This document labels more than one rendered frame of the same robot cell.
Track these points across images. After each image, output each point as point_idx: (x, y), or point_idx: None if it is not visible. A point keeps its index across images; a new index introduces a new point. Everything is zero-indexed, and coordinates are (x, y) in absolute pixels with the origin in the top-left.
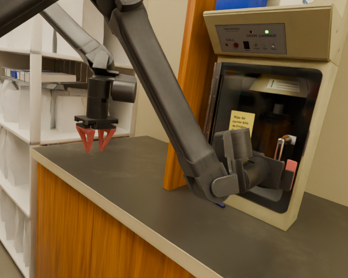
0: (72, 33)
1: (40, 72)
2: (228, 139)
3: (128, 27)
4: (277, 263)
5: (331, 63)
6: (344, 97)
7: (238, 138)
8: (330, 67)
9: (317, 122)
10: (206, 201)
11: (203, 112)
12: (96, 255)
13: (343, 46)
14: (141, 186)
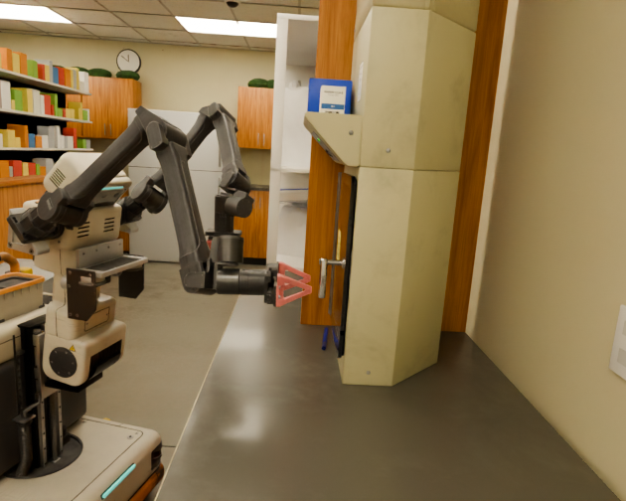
0: (225, 156)
1: (278, 190)
2: (216, 244)
3: (161, 161)
4: (267, 388)
5: (363, 168)
6: (562, 216)
7: (219, 244)
8: (366, 173)
9: (369, 243)
10: (320, 341)
11: None
12: None
13: (411, 143)
14: (281, 314)
